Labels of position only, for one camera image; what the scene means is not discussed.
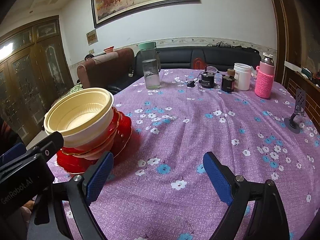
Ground cream plastic bowl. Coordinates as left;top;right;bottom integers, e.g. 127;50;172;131
44;87;114;136

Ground white deep bowl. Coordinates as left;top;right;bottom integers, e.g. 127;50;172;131
63;106;113;148

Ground stack of red plates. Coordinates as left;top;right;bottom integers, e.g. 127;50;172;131
55;107;133;174

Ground green patterned cloth pile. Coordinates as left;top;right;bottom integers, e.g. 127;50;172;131
64;82;83;97

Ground wooden glass door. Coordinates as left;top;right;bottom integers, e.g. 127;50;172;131
1;16;74;144

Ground brown armchair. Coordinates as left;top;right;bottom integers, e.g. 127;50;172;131
77;48;135;89

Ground grey phone stand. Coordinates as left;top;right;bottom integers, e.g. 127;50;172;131
284;88;306;134

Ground dark jar with cork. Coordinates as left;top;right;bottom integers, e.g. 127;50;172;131
221;69;235;93

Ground black round tin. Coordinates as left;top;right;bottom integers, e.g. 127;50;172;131
199;68;215;89

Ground small black charger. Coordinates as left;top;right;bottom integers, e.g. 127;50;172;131
187;79;197;88

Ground pink knit sleeve bottle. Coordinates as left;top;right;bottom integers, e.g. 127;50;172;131
254;53;274;99

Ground white plastic jar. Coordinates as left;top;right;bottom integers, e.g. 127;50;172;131
234;63;251;91

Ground red plastic bag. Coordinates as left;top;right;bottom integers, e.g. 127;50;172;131
193;57;207;70

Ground clear green-lid water bottle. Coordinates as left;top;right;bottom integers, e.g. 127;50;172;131
138;42;161;90

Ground brown brick-pattern cabinet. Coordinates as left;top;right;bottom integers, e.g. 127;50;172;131
283;61;320;128

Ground small yellow wall notice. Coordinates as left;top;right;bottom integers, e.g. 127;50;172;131
86;29;98;46

